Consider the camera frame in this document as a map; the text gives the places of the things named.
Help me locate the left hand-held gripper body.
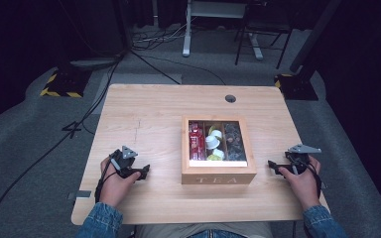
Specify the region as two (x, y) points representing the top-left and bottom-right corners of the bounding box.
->
(109, 145), (140, 179)

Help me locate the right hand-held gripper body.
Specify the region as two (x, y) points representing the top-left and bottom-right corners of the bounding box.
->
(284, 144), (322, 176)

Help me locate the wooden tea box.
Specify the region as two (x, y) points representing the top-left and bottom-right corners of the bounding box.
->
(181, 114), (258, 185)

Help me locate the person's right hand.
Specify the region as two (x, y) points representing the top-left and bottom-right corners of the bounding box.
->
(279, 156), (322, 211)

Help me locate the person's left hand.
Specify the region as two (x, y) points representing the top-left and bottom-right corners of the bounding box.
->
(98, 157), (142, 207)

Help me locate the pile of dark tea bags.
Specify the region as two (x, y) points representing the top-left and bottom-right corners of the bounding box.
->
(223, 121), (248, 163)

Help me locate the bunch of red packets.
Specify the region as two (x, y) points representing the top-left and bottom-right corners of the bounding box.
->
(188, 121), (207, 162)

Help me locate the stand base with hazard tape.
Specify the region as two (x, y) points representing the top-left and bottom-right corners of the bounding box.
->
(274, 72), (319, 101)
(40, 67), (92, 99)

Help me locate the person's torso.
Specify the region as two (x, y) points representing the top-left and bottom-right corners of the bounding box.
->
(134, 221), (275, 238)

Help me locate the dark slanted stand pole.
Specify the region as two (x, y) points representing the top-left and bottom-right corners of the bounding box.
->
(289, 0), (344, 74)

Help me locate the right hand-held gripper black cable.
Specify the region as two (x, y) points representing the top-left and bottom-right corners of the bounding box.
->
(307, 161), (325, 200)

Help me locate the hand-held gripper black cable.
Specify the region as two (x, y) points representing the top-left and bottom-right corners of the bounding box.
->
(307, 161), (325, 200)
(94, 158), (121, 203)

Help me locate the left hand-held gripper black cable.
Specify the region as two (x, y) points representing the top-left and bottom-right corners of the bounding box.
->
(94, 158), (121, 203)

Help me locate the long black floor cable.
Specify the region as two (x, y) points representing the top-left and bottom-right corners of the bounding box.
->
(0, 54), (125, 238)

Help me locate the black metal chair frame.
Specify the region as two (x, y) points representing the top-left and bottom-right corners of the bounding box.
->
(233, 0), (294, 69)

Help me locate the bundle of floor cables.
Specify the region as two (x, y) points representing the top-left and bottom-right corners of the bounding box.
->
(131, 24), (188, 52)

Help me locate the white desk frame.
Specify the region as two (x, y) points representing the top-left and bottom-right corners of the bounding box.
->
(182, 0), (265, 61)

